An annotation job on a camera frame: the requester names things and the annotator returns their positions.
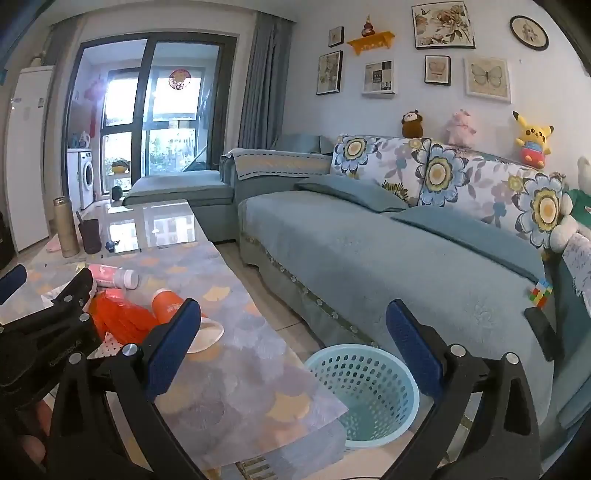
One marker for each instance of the dark brown cup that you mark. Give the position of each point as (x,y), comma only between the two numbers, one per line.
(90,235)

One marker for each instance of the gold thermos flask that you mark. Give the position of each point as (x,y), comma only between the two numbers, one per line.
(66,226)

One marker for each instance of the grey blue curtain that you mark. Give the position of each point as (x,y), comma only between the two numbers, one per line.
(265,83)

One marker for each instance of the patterned plastic table mat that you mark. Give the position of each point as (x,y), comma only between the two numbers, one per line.
(258,332)

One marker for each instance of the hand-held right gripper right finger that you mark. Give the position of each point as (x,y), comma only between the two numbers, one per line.
(413,350)

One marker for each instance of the round red window decoration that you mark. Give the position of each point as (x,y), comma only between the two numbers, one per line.
(177,79)

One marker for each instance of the small black framed picture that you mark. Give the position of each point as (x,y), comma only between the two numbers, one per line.
(336,37)

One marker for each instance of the dark guitar bag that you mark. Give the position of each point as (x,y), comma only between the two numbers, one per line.
(5,244)

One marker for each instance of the blue sofa cushion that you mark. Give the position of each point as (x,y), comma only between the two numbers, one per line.
(471,240)
(351,191)

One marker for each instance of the white bowl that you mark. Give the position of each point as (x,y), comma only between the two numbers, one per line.
(207,334)

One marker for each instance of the white plush toy green clothes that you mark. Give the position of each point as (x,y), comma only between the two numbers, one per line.
(577,203)

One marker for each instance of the white washing machine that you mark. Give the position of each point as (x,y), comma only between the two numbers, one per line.
(83,177)

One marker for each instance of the black phone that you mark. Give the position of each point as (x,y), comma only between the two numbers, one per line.
(542,334)

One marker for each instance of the person's left hand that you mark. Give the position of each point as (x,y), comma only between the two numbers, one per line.
(37,422)

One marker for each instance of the pink plush toy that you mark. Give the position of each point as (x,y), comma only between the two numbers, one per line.
(461,129)

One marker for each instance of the floral sofa cushion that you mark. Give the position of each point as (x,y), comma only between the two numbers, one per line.
(457,180)
(364,157)
(540,207)

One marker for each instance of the white framed picture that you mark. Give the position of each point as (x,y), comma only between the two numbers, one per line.
(378,78)

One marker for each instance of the printed cloth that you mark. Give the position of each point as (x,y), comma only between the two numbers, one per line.
(579,263)

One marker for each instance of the blue yellow sofa throw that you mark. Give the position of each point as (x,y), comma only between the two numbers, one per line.
(277,164)

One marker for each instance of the tall black framed picture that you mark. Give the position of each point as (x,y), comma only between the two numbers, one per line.
(329,73)

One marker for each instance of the white refrigerator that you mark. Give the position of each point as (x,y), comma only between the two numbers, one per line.
(30,161)

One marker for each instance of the small dark framed picture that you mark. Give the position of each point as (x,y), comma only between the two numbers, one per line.
(437,70)

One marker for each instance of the dark balcony pot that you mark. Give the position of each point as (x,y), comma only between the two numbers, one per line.
(116,194)

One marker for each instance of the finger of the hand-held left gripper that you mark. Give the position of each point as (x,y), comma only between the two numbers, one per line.
(11,282)
(69,314)

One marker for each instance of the pink cloth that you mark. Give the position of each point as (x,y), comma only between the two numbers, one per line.
(53,247)

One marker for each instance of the yellow balcony basket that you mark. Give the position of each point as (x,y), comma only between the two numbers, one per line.
(120,167)

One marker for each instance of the colourful puzzle cube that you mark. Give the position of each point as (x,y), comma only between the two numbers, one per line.
(540,293)

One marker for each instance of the large flower painting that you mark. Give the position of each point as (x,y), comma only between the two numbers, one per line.
(443,25)

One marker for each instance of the butterfly framed picture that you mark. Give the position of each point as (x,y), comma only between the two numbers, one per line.
(487,79)

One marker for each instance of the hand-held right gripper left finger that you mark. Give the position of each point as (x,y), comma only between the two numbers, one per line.
(173,346)

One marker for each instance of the blue sofa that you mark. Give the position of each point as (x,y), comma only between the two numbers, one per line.
(351,263)

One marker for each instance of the dark framed glass door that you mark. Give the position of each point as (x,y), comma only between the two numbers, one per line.
(141,115)

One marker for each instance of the yellow plush toy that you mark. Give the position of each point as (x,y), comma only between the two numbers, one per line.
(533,138)

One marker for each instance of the yellow wall shelf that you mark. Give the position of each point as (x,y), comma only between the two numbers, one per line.
(369,42)

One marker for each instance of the small dark blue toy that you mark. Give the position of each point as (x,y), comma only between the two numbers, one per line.
(111,246)

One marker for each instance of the light blue plastic basket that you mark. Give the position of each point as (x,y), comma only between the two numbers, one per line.
(323,364)

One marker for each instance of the orange plastic bag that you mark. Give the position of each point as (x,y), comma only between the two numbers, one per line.
(124,318)

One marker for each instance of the brown monkey plush toy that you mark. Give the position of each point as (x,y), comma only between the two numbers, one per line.
(412,124)

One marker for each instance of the round black framed picture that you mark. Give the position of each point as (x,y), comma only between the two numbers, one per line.
(529,32)

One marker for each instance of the orange plastic bottle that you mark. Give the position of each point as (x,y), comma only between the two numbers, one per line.
(168,304)

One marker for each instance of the red gourd figure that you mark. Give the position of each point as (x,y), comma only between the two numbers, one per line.
(368,27)

